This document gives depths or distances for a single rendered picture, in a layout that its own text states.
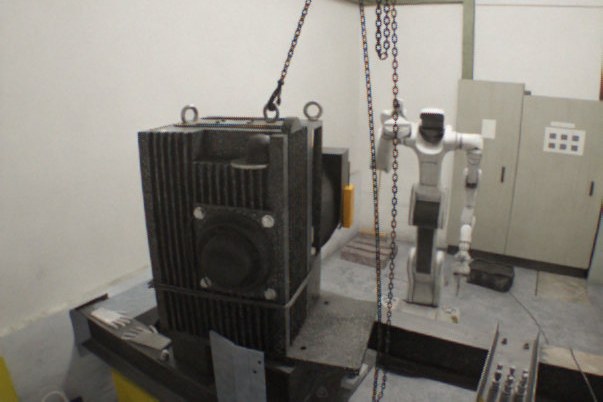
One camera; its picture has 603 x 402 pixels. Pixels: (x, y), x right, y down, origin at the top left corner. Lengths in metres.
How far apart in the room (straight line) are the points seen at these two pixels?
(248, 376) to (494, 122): 3.27
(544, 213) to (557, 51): 1.48
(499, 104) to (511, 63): 0.45
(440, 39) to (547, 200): 1.84
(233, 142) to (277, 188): 0.22
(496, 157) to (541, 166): 0.42
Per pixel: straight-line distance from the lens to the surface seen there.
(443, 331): 2.03
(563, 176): 4.04
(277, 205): 1.18
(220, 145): 1.31
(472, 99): 4.00
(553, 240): 4.20
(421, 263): 2.63
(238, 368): 1.25
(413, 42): 4.38
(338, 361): 1.40
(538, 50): 4.19
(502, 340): 2.00
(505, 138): 3.99
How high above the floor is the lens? 1.78
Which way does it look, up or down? 14 degrees down
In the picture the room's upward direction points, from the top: straight up
